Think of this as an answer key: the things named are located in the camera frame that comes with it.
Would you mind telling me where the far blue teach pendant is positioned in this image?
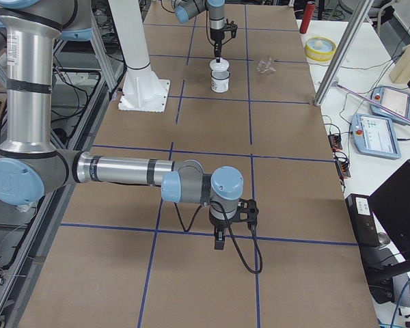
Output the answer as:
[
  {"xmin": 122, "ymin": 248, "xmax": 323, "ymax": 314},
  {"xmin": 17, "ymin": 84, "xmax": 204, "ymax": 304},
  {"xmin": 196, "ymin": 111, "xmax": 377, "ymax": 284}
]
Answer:
[{"xmin": 370, "ymin": 85, "xmax": 410, "ymax": 124}]

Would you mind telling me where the white cup lid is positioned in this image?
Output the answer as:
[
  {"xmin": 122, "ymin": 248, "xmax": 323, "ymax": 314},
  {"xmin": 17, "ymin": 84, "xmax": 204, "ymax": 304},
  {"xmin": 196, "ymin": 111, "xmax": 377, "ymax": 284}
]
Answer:
[{"xmin": 209, "ymin": 57, "xmax": 230, "ymax": 72}]

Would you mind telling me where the black box with label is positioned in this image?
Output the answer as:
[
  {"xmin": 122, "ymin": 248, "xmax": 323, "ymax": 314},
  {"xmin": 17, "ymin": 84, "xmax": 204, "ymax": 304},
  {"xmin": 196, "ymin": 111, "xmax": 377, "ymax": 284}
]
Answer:
[{"xmin": 346, "ymin": 193, "xmax": 379, "ymax": 247}]

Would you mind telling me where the black orange connector block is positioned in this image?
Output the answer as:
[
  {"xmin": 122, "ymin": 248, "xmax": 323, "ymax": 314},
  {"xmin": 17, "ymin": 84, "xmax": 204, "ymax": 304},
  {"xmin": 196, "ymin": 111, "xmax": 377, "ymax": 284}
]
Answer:
[
  {"xmin": 328, "ymin": 133, "xmax": 342, "ymax": 151},
  {"xmin": 336, "ymin": 158, "xmax": 351, "ymax": 180}
]

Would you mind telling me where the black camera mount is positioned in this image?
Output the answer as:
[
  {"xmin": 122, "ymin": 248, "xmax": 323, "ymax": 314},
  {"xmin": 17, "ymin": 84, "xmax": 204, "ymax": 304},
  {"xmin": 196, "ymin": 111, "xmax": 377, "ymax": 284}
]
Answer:
[
  {"xmin": 224, "ymin": 19, "xmax": 238, "ymax": 39},
  {"xmin": 231, "ymin": 199, "xmax": 259, "ymax": 230}
]

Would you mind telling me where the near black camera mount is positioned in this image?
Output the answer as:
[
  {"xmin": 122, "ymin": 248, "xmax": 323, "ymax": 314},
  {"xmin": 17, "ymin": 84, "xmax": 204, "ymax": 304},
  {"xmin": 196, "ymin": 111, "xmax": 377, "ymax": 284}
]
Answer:
[{"xmin": 231, "ymin": 199, "xmax": 259, "ymax": 230}]

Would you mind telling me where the blue teach pendant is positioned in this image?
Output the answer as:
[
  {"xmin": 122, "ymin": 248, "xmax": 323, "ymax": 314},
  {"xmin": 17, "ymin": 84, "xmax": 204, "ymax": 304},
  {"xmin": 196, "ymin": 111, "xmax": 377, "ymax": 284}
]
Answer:
[
  {"xmin": 351, "ymin": 113, "xmax": 401, "ymax": 159},
  {"xmin": 370, "ymin": 85, "xmax": 410, "ymax": 124}
]

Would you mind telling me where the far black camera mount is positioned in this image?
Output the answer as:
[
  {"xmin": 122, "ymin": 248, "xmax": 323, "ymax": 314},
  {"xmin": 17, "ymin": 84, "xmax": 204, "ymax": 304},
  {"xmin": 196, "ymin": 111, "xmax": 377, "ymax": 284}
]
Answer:
[{"xmin": 224, "ymin": 19, "xmax": 238, "ymax": 39}]

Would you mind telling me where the black monitor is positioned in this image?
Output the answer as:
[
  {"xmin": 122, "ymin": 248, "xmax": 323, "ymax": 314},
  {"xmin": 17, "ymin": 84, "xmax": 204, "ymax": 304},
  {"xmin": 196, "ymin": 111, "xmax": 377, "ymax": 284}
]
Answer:
[{"xmin": 369, "ymin": 159, "xmax": 410, "ymax": 259}]

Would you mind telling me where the near blue teach pendant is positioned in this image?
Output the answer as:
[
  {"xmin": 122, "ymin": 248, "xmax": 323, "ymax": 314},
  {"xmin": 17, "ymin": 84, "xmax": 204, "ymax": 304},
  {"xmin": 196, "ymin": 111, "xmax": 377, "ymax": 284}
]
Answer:
[{"xmin": 351, "ymin": 113, "xmax": 401, "ymax": 159}]

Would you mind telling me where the red cylinder can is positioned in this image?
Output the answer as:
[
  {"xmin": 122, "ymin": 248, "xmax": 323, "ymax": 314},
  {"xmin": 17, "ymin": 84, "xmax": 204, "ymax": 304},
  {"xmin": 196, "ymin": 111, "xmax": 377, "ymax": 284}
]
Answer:
[{"xmin": 299, "ymin": 1, "xmax": 316, "ymax": 34}]

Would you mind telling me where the white enamel patterned cup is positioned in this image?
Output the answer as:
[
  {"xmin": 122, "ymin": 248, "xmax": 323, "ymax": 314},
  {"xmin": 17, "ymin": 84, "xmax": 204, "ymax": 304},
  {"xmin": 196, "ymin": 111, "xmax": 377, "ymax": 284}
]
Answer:
[{"xmin": 211, "ymin": 70, "xmax": 230, "ymax": 93}]

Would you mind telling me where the aluminium frame post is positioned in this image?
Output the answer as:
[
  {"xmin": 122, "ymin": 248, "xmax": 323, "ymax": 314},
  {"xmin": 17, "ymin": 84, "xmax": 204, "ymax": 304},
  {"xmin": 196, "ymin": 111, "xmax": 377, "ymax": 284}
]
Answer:
[{"xmin": 314, "ymin": 0, "xmax": 373, "ymax": 106}]

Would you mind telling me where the brown paper table cover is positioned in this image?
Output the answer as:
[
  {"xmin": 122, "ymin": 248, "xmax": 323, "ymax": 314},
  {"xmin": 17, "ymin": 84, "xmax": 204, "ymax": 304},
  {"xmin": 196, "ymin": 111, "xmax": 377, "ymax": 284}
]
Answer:
[{"xmin": 17, "ymin": 3, "xmax": 379, "ymax": 328}]

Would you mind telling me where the yellow tape roll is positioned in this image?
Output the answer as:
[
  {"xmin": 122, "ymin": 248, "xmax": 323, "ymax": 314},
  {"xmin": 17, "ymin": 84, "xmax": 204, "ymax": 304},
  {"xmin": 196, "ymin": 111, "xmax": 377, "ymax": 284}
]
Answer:
[{"xmin": 304, "ymin": 36, "xmax": 337, "ymax": 62}]

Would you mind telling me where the white camera pole base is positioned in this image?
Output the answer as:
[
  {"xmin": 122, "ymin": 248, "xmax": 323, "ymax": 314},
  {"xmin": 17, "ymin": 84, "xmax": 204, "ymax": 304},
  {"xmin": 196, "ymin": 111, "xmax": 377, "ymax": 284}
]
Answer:
[{"xmin": 109, "ymin": 0, "xmax": 170, "ymax": 113}]

